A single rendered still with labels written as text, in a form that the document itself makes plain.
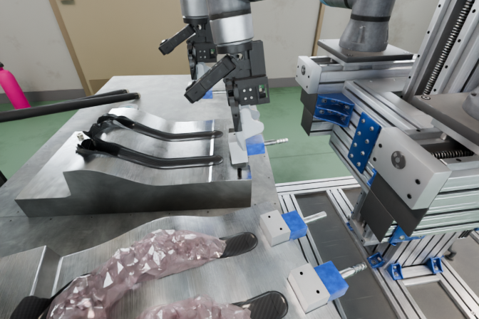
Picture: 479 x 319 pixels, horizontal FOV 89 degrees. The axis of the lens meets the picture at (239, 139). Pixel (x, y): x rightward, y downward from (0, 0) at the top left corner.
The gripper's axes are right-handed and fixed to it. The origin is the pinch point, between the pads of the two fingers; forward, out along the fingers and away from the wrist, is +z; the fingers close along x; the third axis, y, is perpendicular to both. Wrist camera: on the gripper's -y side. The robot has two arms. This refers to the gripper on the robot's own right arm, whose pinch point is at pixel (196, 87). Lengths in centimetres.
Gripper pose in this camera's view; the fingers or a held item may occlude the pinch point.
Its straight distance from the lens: 79.7
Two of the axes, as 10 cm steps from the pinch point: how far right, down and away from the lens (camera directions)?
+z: 0.0, 8.2, 5.8
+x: -0.6, -5.7, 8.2
